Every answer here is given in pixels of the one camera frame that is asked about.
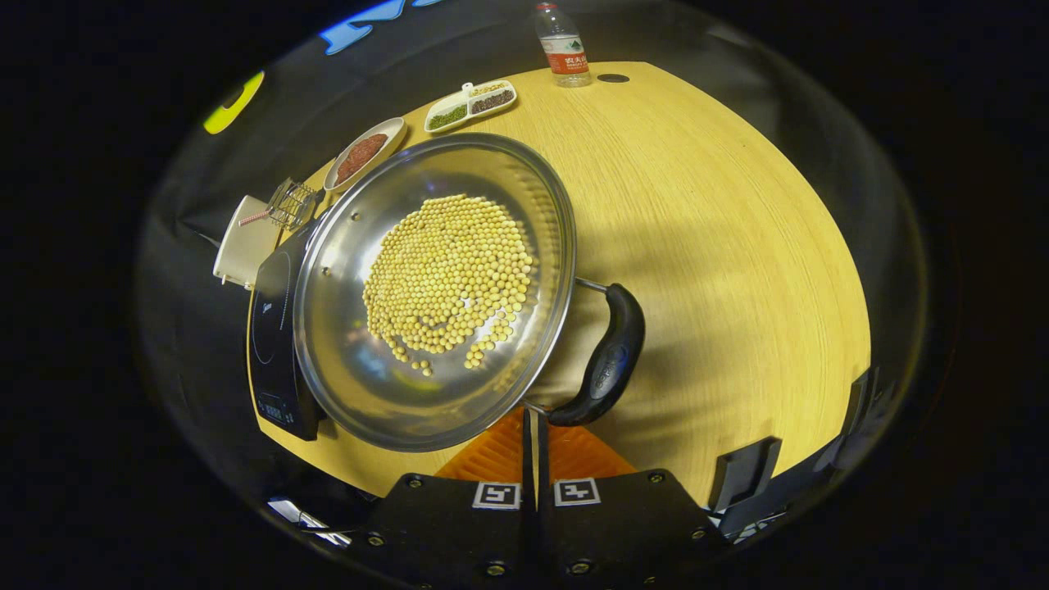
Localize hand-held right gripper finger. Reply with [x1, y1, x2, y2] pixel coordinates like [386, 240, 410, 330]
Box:
[537, 406, 730, 590]
[348, 406, 538, 590]

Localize steel pot with black handles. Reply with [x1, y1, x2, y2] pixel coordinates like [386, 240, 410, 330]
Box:
[293, 133, 647, 453]

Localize black induction cooktop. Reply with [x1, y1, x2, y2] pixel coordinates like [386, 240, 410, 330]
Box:
[247, 215, 329, 442]

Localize black rectangular object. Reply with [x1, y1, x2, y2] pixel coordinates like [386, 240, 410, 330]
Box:
[709, 437, 783, 514]

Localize pile of yellow soybeans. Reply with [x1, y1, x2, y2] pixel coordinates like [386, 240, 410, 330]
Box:
[362, 193, 535, 378]

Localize white toaster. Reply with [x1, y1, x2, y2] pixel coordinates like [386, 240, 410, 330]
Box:
[213, 195, 284, 290]

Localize white oval plate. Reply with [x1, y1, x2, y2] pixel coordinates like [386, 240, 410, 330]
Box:
[324, 117, 407, 193]

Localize white divided condiment dish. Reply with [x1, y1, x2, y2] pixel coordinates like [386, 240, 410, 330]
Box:
[424, 79, 519, 134]

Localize clear water bottle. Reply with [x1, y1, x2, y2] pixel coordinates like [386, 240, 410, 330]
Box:
[535, 2, 593, 89]

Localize wire mesh basket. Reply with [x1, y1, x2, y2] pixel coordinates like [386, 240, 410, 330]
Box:
[266, 179, 319, 232]

